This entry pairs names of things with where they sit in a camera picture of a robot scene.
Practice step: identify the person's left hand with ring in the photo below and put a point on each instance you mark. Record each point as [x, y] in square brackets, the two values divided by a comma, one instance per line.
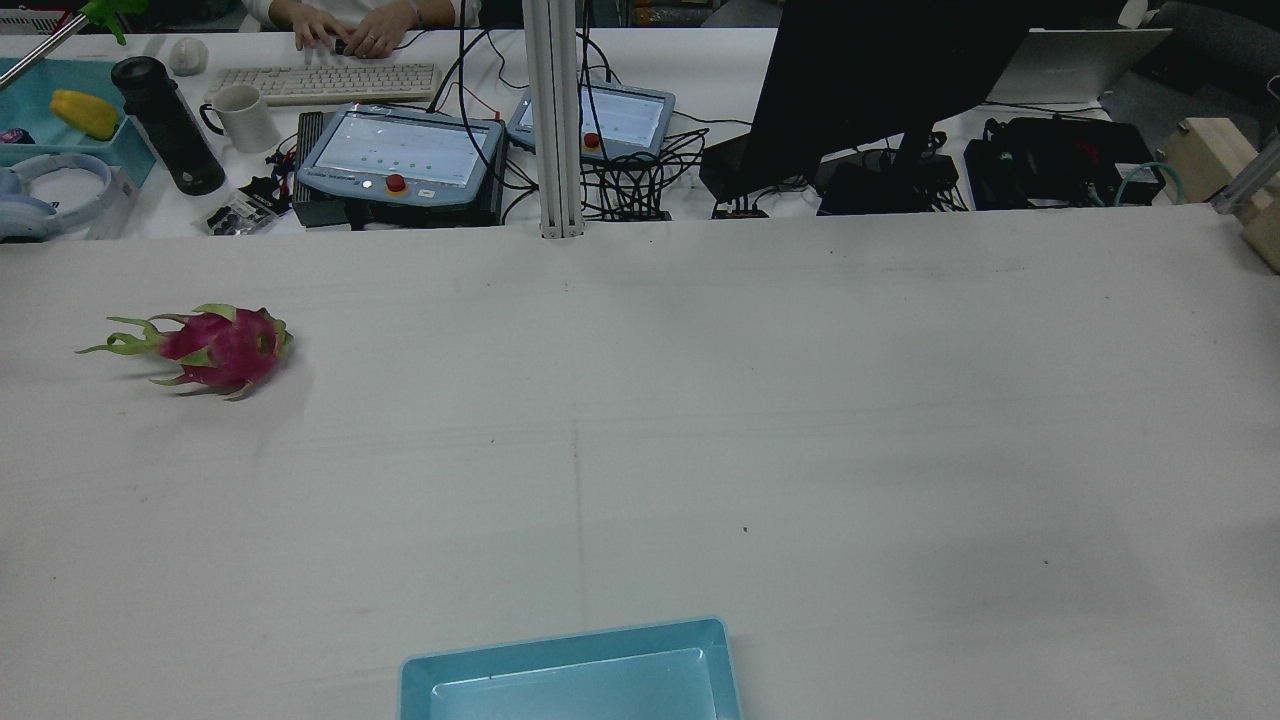
[385, 28]

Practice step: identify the person's right hand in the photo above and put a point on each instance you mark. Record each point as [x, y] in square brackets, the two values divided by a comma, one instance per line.
[318, 30]

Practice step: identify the pink dragon fruit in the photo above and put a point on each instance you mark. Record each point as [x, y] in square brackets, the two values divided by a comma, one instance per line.
[225, 345]

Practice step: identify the person's right forearm white sleeve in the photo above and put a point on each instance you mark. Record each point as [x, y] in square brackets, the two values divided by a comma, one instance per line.
[265, 8]

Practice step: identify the person's left forearm white sleeve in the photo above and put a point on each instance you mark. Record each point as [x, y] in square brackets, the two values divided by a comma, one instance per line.
[445, 10]

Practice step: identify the beige computer keyboard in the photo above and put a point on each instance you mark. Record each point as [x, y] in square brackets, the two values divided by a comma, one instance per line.
[330, 82]

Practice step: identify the white ceramic mug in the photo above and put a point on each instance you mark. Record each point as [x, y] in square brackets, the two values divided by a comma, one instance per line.
[245, 118]

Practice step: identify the white computer mouse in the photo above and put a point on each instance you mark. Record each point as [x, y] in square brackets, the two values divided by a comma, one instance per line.
[188, 55]

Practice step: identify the black drinking bottle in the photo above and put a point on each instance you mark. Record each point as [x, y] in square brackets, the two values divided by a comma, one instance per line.
[165, 125]

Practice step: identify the black packet of parts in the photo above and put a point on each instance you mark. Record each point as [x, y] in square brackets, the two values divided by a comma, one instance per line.
[240, 212]

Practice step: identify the green plastic toy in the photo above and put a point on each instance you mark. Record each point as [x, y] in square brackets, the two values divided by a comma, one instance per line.
[115, 12]

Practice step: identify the yellow toy fruit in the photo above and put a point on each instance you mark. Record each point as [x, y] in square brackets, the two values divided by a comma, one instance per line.
[85, 113]

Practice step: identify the small grey teach pendant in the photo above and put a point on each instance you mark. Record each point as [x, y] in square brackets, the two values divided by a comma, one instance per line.
[630, 115]

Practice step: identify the small white box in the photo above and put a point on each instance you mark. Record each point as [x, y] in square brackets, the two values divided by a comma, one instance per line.
[115, 205]

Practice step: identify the thin metal rod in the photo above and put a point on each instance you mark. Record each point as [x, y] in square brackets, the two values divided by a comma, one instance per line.
[40, 55]

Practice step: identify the teal storage tray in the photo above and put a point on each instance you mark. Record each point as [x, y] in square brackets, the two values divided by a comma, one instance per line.
[40, 100]

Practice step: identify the pale blue headphones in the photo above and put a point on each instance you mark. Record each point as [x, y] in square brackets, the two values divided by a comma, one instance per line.
[50, 185]

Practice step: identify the black USB hub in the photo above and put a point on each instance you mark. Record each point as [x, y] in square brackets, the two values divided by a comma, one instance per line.
[740, 211]
[640, 213]

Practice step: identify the small pink object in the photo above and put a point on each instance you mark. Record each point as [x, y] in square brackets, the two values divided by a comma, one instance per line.
[12, 135]

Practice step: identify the black computer monitor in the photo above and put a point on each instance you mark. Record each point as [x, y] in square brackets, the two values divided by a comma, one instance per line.
[880, 70]

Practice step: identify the black device under monitor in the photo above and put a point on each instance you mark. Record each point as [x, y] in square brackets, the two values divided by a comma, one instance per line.
[880, 185]

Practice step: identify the light blue plastic bin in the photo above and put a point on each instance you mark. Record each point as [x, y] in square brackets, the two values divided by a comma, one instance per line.
[570, 670]

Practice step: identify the black equipment box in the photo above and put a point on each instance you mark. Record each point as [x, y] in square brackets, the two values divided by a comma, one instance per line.
[1060, 160]

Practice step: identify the silver laptop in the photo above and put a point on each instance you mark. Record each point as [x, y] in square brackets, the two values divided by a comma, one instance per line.
[1080, 65]

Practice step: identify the light wooden block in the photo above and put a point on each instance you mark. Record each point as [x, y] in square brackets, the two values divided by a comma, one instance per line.
[1205, 155]
[1265, 230]

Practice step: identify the dark office chair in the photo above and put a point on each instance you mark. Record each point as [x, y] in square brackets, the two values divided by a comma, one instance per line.
[1220, 40]

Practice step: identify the aluminium profile post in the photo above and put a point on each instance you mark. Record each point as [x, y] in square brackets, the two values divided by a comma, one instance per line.
[555, 120]

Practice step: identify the aluminium frame rail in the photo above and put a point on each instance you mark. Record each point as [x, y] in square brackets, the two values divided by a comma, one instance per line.
[1250, 175]

